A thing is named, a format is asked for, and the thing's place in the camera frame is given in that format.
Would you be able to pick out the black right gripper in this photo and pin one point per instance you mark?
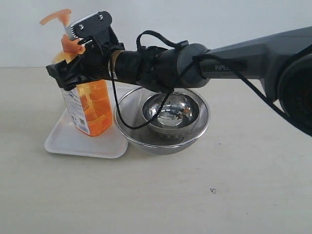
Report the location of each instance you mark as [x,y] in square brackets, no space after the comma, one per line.
[99,40]

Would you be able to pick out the orange dish soap pump bottle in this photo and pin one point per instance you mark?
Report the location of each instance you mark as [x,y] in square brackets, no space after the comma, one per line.
[87,104]

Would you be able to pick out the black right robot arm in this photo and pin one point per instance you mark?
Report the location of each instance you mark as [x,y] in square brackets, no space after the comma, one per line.
[277,67]

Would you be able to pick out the steel mesh strainer bowl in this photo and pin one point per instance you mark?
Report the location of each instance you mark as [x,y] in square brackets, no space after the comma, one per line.
[139,107]

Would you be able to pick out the small stainless steel bowl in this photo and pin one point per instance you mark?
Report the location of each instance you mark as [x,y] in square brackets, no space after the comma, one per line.
[177,117]

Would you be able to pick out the white rectangular plastic tray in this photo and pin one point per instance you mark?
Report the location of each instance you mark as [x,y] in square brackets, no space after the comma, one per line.
[69,137]

